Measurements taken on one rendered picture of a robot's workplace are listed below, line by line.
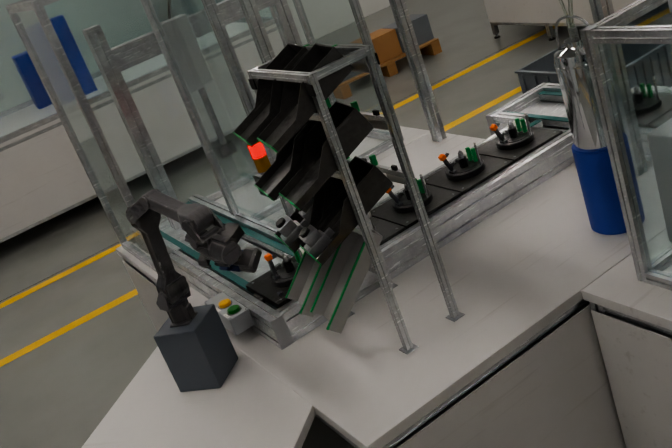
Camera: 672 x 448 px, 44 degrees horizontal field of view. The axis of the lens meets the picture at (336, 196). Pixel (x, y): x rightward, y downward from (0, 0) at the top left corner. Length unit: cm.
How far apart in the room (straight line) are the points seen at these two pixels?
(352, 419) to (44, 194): 568
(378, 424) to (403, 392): 12
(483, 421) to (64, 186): 577
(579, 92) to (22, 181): 578
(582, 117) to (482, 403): 83
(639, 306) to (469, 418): 51
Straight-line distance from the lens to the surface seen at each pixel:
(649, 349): 229
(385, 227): 274
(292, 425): 220
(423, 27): 858
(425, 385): 215
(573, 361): 240
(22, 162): 747
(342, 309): 219
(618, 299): 227
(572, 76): 238
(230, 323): 259
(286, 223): 226
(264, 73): 219
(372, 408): 214
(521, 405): 231
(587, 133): 243
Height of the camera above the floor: 209
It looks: 21 degrees down
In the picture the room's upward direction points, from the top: 20 degrees counter-clockwise
